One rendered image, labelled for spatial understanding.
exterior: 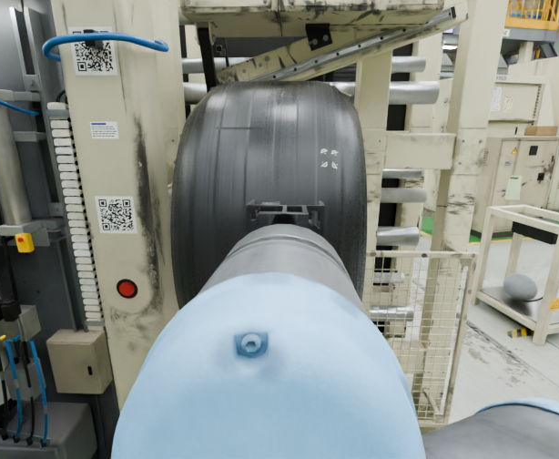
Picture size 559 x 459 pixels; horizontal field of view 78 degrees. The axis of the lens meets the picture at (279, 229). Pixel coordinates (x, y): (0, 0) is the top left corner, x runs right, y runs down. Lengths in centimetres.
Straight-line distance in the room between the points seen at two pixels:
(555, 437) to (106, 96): 72
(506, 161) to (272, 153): 456
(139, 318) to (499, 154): 451
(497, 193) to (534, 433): 476
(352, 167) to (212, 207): 21
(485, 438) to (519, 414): 3
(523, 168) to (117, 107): 484
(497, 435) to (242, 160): 40
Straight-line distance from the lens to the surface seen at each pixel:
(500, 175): 494
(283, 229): 22
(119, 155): 73
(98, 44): 72
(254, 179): 48
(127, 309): 83
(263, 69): 106
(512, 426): 26
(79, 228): 81
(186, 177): 52
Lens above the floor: 139
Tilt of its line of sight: 17 degrees down
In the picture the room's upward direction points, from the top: straight up
